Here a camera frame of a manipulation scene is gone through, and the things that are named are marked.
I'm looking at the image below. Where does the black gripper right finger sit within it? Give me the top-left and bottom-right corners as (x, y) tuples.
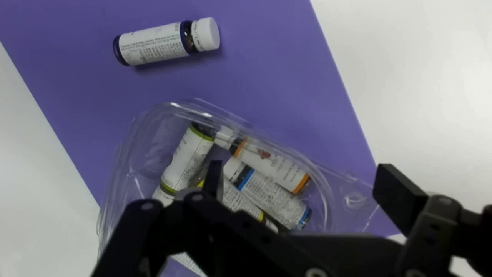
(373, 163), (492, 277)

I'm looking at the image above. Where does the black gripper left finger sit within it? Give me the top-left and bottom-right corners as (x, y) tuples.
(91, 160), (330, 277)

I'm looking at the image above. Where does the clear plastic clamshell box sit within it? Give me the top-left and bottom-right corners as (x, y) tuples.
(98, 97), (384, 259)

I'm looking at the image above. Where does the green band vial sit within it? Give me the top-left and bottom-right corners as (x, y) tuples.
(153, 122), (217, 206)

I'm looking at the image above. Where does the orange band vial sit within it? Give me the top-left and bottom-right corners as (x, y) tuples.
(214, 128), (314, 197)

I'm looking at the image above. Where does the blue band vial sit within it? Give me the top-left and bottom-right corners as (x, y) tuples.
(222, 156), (314, 231)

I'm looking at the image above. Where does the purple paper sheet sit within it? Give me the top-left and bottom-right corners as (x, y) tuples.
(0, 0), (404, 277)

